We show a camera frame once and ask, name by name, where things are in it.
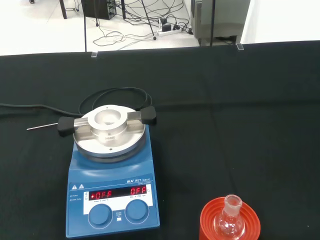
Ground black bench cloth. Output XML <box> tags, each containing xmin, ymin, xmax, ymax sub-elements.
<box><xmin>0</xmin><ymin>39</ymin><xmax>320</xmax><ymax>240</ymax></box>

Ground blue-base heater with steel plate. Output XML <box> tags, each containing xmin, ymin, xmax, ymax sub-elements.
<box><xmin>56</xmin><ymin>104</ymin><xmax>161</xmax><ymax>239</ymax></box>

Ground white power strip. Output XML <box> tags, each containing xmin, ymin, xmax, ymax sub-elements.
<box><xmin>157</xmin><ymin>25</ymin><xmax>182</xmax><ymax>38</ymax></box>

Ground black tripod leg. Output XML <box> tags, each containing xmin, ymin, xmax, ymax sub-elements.
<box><xmin>140</xmin><ymin>0</ymin><xmax>158</xmax><ymax>41</ymax></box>

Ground thin black stand pole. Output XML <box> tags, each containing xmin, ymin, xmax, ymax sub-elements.
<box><xmin>83</xmin><ymin>0</ymin><xmax>88</xmax><ymax>53</ymax></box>
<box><xmin>210</xmin><ymin>0</ymin><xmax>216</xmax><ymax>48</ymax></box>

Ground grey cabinet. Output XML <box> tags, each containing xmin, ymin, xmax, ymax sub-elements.
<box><xmin>190</xmin><ymin>0</ymin><xmax>252</xmax><ymax>47</ymax></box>

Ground thin steel probe rod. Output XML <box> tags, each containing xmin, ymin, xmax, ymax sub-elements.
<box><xmin>26</xmin><ymin>122</ymin><xmax>60</xmax><ymax>131</ymax></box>

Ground black computer case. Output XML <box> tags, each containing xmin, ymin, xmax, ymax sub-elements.
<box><xmin>81</xmin><ymin>0</ymin><xmax>126</xmax><ymax>20</ymax></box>

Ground black furniture leg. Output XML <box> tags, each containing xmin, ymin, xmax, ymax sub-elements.
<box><xmin>58</xmin><ymin>0</ymin><xmax>69</xmax><ymax>20</ymax></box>

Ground thin black looped cable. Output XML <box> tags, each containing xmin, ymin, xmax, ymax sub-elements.
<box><xmin>78</xmin><ymin>86</ymin><xmax>153</xmax><ymax>118</ymax></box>

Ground white floor cable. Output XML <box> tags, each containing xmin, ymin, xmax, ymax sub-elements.
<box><xmin>93</xmin><ymin>24</ymin><xmax>161</xmax><ymax>51</ymax></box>

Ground orange ribbed flask ring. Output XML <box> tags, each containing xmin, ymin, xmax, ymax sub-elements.
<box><xmin>198</xmin><ymin>196</ymin><xmax>262</xmax><ymax>240</ymax></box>

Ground thick black power cable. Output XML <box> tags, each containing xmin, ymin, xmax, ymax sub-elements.
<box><xmin>0</xmin><ymin>102</ymin><xmax>84</xmax><ymax>119</ymax></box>

